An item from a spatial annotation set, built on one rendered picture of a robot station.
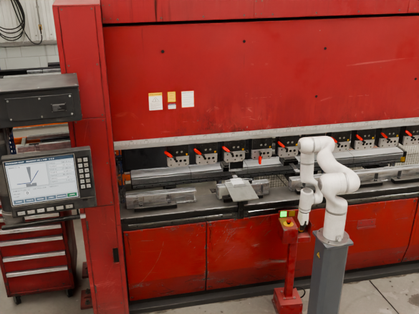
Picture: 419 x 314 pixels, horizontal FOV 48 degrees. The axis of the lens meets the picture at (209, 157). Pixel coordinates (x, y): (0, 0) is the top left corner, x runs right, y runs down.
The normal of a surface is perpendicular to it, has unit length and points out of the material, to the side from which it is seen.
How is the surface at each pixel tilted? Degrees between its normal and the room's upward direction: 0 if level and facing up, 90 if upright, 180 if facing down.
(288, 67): 90
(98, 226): 90
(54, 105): 90
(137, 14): 90
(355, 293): 0
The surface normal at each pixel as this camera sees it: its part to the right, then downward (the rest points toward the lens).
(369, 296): 0.00, -0.90
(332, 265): 0.27, 0.41
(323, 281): -0.49, 0.37
